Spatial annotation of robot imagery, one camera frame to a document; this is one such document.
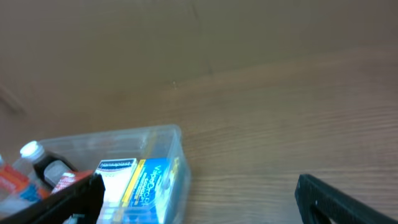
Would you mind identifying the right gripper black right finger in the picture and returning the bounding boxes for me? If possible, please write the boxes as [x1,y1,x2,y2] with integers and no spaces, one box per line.
[295,174,397,224]

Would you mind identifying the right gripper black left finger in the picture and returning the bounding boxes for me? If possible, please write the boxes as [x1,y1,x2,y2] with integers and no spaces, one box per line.
[1,173,105,224]

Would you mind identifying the red white sachet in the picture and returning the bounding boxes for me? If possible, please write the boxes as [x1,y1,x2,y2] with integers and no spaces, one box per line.
[51,170,93,194]

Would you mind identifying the white plaster box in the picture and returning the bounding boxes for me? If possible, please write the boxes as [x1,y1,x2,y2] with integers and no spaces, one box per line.
[95,158,137,221]

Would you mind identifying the blue yellow lozenge box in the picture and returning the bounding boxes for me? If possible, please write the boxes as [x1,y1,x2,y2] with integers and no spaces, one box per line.
[112,157,181,224]

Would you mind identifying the dark bottle with white cap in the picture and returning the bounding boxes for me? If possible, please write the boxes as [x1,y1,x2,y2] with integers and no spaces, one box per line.
[20,141,78,189]

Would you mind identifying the orange blue tube white cap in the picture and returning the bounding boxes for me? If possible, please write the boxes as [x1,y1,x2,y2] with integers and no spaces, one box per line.
[1,158,50,202]

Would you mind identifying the clear plastic container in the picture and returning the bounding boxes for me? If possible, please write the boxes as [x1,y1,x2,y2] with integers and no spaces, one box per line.
[1,125,191,223]

